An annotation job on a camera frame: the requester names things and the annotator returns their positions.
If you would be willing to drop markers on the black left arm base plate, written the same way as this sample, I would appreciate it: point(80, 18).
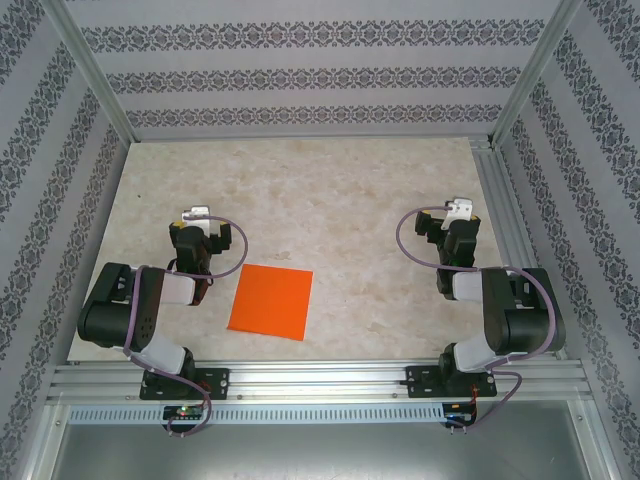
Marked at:
point(217, 382)

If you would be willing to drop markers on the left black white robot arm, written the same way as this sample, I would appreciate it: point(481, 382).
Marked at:
point(115, 310)

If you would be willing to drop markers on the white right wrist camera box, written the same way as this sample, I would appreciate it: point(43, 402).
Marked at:
point(460, 206)

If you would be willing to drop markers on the aluminium frame post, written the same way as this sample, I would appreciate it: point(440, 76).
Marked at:
point(537, 75)
point(95, 75)

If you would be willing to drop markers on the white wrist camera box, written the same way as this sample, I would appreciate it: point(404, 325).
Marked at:
point(197, 212)
point(460, 206)

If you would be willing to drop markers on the orange paper sheet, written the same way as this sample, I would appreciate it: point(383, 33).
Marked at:
point(272, 302)

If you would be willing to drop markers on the long aluminium mounting rail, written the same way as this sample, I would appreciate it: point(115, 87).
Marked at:
point(320, 380)

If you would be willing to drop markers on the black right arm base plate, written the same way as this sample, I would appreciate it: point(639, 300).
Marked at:
point(417, 382)

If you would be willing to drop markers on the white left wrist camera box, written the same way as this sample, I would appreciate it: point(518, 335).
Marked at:
point(197, 212)

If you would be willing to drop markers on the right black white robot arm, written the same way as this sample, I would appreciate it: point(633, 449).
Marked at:
point(520, 320)

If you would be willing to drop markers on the grey metal panel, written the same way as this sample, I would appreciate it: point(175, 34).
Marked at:
point(320, 455)

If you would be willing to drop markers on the aluminium side rail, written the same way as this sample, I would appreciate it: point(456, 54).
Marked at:
point(507, 210)

